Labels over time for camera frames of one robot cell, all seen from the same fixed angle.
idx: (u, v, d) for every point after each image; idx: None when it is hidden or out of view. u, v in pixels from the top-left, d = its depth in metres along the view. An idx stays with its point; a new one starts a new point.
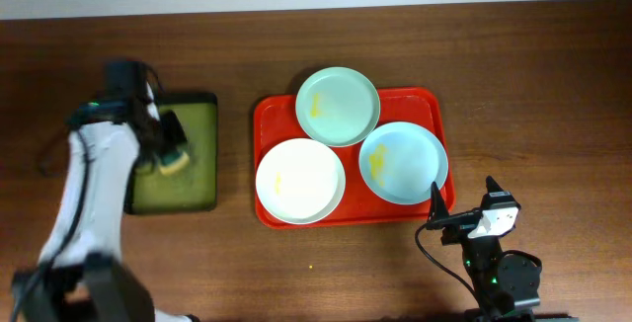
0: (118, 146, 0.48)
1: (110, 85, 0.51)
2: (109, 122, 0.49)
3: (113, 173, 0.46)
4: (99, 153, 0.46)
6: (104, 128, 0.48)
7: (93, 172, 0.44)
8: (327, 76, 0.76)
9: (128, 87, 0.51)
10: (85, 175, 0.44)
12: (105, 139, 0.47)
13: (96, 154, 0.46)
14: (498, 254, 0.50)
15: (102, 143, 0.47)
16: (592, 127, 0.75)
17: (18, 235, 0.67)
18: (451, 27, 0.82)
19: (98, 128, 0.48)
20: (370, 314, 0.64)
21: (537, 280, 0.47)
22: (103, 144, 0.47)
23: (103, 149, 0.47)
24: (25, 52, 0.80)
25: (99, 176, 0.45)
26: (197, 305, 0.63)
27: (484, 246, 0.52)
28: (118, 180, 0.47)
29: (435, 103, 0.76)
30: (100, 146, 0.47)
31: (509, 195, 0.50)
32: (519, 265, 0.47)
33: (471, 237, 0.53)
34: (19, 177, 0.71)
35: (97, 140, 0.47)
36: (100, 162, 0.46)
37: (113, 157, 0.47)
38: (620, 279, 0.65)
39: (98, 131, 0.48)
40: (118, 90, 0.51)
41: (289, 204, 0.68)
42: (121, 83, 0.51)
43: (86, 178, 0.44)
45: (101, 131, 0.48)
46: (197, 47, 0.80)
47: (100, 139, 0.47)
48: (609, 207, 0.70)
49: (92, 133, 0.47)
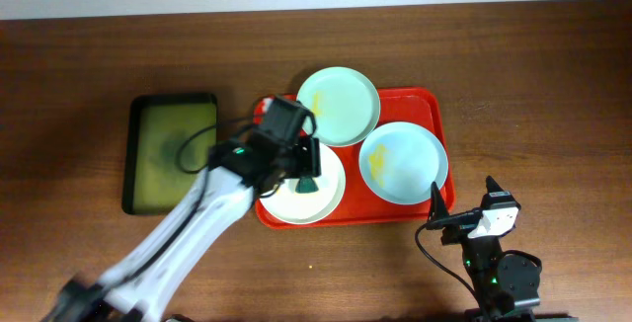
0: (225, 214, 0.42)
1: (274, 124, 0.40)
2: (237, 178, 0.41)
3: (205, 235, 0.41)
4: (209, 207, 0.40)
6: (226, 187, 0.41)
7: (188, 224, 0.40)
8: (328, 77, 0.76)
9: (278, 136, 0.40)
10: (180, 225, 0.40)
12: (220, 197, 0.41)
13: (206, 205, 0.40)
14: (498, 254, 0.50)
15: (215, 201, 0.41)
16: (592, 127, 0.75)
17: (22, 235, 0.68)
18: (451, 27, 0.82)
19: (230, 178, 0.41)
20: (370, 314, 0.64)
21: (537, 279, 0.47)
22: (216, 201, 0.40)
23: (211, 207, 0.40)
24: (25, 52, 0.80)
25: (188, 236, 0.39)
26: (198, 305, 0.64)
27: (483, 246, 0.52)
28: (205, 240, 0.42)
29: (435, 103, 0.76)
30: (210, 204, 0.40)
31: (509, 195, 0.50)
32: (520, 265, 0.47)
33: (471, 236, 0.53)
34: (20, 177, 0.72)
35: (209, 196, 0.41)
36: (203, 216, 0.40)
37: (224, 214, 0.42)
38: (620, 279, 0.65)
39: (218, 184, 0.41)
40: (266, 132, 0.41)
41: (289, 204, 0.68)
42: (280, 132, 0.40)
43: (183, 228, 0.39)
45: (225, 189, 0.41)
46: (197, 47, 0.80)
47: (215, 194, 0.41)
48: (609, 206, 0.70)
49: (213, 187, 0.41)
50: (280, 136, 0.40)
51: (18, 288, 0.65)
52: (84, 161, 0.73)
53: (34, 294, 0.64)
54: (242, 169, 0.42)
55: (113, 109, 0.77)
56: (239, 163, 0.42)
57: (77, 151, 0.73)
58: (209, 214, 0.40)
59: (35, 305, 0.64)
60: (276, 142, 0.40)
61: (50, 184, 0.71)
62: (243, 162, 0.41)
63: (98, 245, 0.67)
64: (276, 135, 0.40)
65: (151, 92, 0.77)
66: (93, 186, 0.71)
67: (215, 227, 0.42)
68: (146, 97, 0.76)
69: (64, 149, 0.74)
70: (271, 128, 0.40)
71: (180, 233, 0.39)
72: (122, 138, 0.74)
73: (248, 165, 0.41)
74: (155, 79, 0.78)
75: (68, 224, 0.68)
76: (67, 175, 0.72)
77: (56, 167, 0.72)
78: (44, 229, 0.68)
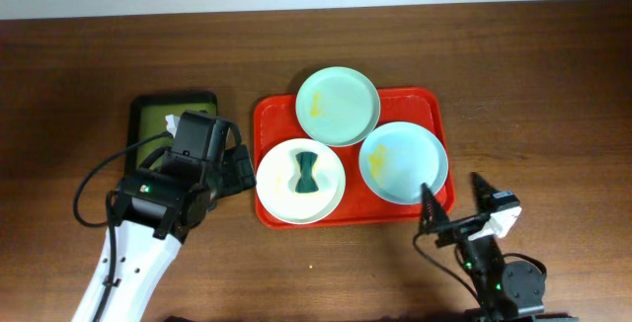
0: (155, 270, 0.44)
1: (185, 144, 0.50)
2: (159, 207, 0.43)
3: (137, 295, 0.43)
4: (125, 275, 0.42)
6: (141, 242, 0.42)
7: (111, 296, 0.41)
8: (327, 77, 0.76)
9: (196, 154, 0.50)
10: (103, 299, 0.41)
12: (136, 261, 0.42)
13: (122, 273, 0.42)
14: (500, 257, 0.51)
15: (131, 267, 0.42)
16: (592, 127, 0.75)
17: (21, 235, 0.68)
18: (451, 28, 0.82)
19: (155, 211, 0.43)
20: (370, 314, 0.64)
21: (541, 287, 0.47)
22: (132, 265, 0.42)
23: (130, 272, 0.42)
24: (25, 52, 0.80)
25: (116, 304, 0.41)
26: (198, 304, 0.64)
27: (485, 248, 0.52)
28: (142, 298, 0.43)
29: (435, 103, 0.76)
30: (129, 269, 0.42)
31: (512, 195, 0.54)
32: (524, 271, 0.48)
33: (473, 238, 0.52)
34: (20, 177, 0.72)
35: (126, 259, 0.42)
36: (123, 286, 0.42)
37: (151, 270, 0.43)
38: (620, 279, 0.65)
39: (130, 245, 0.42)
40: (184, 155, 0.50)
41: (289, 205, 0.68)
42: (194, 150, 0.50)
43: (106, 301, 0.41)
45: (139, 248, 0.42)
46: (197, 47, 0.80)
47: (129, 259, 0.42)
48: (610, 207, 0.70)
49: (128, 243, 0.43)
50: (197, 153, 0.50)
51: (18, 288, 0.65)
52: (84, 161, 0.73)
53: (33, 294, 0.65)
54: (162, 198, 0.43)
55: (112, 108, 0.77)
56: (154, 195, 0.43)
57: (76, 151, 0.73)
58: (130, 277, 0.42)
59: (35, 305, 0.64)
60: (194, 161, 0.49)
61: (50, 184, 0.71)
62: (157, 193, 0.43)
63: (97, 244, 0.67)
64: (195, 153, 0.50)
65: (151, 92, 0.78)
66: (92, 186, 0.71)
67: (146, 283, 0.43)
68: (146, 98, 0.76)
69: (64, 148, 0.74)
70: (185, 151, 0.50)
71: (105, 306, 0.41)
72: (122, 138, 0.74)
73: (166, 193, 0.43)
74: (155, 79, 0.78)
75: (68, 224, 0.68)
76: (67, 175, 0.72)
77: (55, 167, 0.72)
78: (44, 229, 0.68)
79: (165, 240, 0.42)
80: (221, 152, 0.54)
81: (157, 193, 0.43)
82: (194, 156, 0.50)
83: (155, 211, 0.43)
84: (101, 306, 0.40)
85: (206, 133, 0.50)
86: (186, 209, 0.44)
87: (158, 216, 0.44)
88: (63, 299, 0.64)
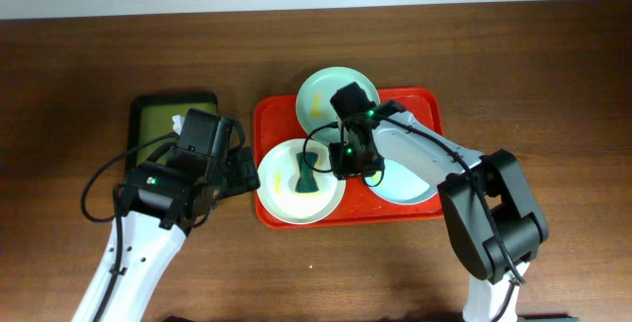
0: (162, 259, 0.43)
1: (188, 141, 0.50)
2: (164, 196, 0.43)
3: (143, 283, 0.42)
4: (131, 264, 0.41)
6: (148, 231, 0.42)
7: (117, 284, 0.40)
8: (327, 76, 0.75)
9: (200, 149, 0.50)
10: (108, 287, 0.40)
12: (143, 250, 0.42)
13: (129, 261, 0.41)
14: (516, 247, 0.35)
15: (138, 255, 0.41)
16: (592, 127, 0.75)
17: (21, 234, 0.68)
18: (451, 27, 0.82)
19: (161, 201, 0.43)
20: (370, 315, 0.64)
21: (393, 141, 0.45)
22: (138, 254, 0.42)
23: (137, 260, 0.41)
24: (23, 51, 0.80)
25: (120, 293, 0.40)
26: (198, 304, 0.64)
27: (488, 219, 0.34)
28: (148, 287, 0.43)
29: (435, 103, 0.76)
30: (136, 258, 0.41)
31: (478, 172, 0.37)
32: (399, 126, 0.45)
33: (479, 163, 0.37)
34: (19, 177, 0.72)
35: (134, 249, 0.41)
36: (129, 276, 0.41)
37: (158, 260, 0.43)
38: (619, 279, 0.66)
39: (137, 233, 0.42)
40: (187, 150, 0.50)
41: (290, 205, 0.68)
42: (197, 145, 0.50)
43: (111, 289, 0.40)
45: (147, 236, 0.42)
46: (197, 46, 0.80)
47: (135, 247, 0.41)
48: (610, 207, 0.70)
49: (134, 231, 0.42)
50: (200, 149, 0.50)
51: (18, 287, 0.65)
52: (84, 160, 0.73)
53: (34, 293, 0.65)
54: (167, 188, 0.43)
55: (113, 108, 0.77)
56: (159, 187, 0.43)
57: (77, 150, 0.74)
58: (136, 266, 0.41)
59: (36, 304, 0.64)
60: (197, 155, 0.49)
61: (50, 183, 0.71)
62: (162, 185, 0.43)
63: (99, 244, 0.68)
64: (198, 148, 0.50)
65: (151, 92, 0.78)
66: (93, 185, 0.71)
67: (152, 273, 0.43)
68: (146, 98, 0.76)
69: (64, 147, 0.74)
70: (188, 147, 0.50)
71: (111, 294, 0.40)
72: (122, 138, 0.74)
73: (171, 184, 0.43)
74: (155, 79, 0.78)
75: (69, 223, 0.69)
76: (68, 175, 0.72)
77: (55, 166, 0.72)
78: (45, 228, 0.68)
79: (171, 230, 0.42)
80: (225, 148, 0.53)
81: (163, 185, 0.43)
82: (197, 151, 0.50)
83: (160, 203, 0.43)
84: (106, 295, 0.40)
85: (211, 129, 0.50)
86: (192, 201, 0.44)
87: (163, 208, 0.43)
88: (65, 298, 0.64)
